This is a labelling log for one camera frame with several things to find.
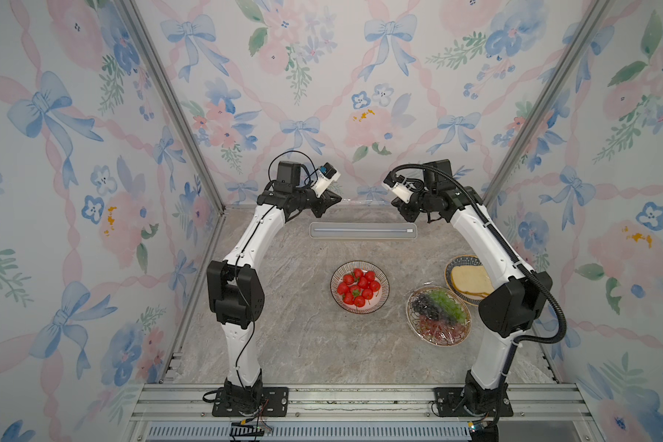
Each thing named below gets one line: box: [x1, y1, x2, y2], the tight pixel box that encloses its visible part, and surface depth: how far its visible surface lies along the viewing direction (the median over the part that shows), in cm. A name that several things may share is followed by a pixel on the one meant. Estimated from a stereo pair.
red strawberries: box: [336, 267, 381, 308], surface depth 95 cm
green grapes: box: [430, 290, 467, 324], surface depth 91 cm
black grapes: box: [411, 293, 441, 321], surface depth 89 cm
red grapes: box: [418, 314, 469, 345], surface depth 85 cm
